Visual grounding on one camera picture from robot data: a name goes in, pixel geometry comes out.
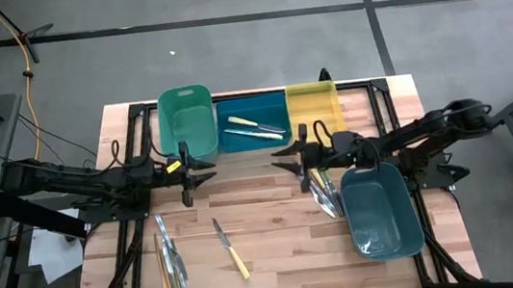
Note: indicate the white paper sheet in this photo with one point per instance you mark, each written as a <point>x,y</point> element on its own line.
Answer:
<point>51,254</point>

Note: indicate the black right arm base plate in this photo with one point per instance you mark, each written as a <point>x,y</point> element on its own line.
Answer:
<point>434,169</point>

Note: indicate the mint green plastic bin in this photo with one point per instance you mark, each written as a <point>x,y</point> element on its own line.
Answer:
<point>187,132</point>

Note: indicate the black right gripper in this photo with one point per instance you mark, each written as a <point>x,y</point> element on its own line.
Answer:
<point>325,153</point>

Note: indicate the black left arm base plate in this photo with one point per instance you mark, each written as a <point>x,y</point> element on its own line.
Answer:
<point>114,215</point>

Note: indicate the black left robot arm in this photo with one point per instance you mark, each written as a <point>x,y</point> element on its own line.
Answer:
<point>77,181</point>

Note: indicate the yellow tape label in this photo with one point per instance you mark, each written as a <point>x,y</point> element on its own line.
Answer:
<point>174,167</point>

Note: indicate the black tripod stand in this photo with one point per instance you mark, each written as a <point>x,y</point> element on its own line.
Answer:
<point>37,30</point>

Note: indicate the small black mount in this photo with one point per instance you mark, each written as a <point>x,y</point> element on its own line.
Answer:
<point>325,76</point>

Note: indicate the dark teal plastic bin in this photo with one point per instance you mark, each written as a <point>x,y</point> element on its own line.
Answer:
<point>380,212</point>

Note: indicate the blue plastic bin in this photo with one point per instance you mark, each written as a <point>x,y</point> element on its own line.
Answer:
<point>252,108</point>

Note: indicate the yellow translucent plastic bin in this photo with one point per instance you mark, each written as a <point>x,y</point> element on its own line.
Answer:
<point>315,108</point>

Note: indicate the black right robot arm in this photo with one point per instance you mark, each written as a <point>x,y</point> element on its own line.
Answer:
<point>410,136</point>

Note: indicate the black support bar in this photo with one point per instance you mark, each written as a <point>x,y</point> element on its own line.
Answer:
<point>42,221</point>

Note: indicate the black aluminium rig frame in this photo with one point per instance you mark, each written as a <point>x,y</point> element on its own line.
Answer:
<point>136,110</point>

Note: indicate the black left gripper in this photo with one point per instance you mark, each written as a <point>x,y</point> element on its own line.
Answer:
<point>170,175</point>

